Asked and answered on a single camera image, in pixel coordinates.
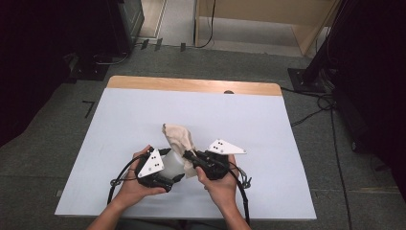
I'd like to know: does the light wooden shelf unit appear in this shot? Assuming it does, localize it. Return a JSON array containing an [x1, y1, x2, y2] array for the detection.
[[193, 0, 340, 58]]

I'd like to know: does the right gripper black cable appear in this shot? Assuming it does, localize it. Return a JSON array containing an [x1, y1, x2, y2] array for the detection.
[[219, 160, 254, 226]]

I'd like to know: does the white table mat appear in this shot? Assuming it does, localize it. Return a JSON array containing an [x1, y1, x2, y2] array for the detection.
[[55, 87, 317, 220]]

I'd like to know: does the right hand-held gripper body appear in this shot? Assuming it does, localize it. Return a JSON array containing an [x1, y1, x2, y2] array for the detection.
[[193, 138, 248, 181]]

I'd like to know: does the black metal stand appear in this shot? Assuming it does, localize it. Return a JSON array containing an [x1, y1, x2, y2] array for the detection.
[[286, 0, 352, 95]]

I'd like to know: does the person's left hand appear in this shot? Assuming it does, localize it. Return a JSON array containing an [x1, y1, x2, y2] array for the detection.
[[115, 145, 168, 208]]

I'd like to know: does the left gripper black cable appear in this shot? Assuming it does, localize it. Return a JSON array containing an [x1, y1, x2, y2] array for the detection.
[[106, 154, 142, 206]]

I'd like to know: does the looped black floor cable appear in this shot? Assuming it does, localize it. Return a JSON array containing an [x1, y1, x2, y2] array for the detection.
[[281, 85, 337, 127]]

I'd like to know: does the black flat base plate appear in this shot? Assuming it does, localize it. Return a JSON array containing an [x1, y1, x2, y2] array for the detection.
[[67, 54, 111, 81]]

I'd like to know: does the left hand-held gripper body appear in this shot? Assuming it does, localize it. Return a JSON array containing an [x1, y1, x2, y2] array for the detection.
[[135, 147, 176, 194]]

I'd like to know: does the person's lap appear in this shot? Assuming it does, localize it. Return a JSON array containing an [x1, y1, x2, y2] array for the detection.
[[118, 218, 229, 230]]

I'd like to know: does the black cabinet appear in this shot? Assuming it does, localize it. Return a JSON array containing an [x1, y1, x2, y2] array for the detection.
[[106, 0, 146, 58]]

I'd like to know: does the person's right hand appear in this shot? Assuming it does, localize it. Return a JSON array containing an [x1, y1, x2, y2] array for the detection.
[[194, 154, 240, 209]]

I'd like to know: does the wooden table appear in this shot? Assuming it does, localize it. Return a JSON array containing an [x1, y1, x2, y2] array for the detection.
[[55, 75, 317, 222]]

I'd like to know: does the long black floor cable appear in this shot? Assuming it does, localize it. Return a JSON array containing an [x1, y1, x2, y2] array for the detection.
[[329, 108, 354, 230]]

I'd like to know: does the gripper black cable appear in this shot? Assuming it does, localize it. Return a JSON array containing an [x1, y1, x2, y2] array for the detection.
[[219, 160, 254, 226], [106, 154, 142, 206]]

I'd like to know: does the beige cloth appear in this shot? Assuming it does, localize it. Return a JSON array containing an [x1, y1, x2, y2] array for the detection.
[[161, 123, 199, 179]]

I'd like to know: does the dark curtain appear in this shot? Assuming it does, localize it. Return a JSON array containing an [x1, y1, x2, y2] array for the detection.
[[328, 0, 406, 204], [0, 0, 111, 149]]

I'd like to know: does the thin black floor cable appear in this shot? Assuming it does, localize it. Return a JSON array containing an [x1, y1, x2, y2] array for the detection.
[[93, 51, 131, 67]]

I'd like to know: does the hanging black cable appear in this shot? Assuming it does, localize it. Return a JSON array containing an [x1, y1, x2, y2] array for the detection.
[[193, 0, 217, 50]]

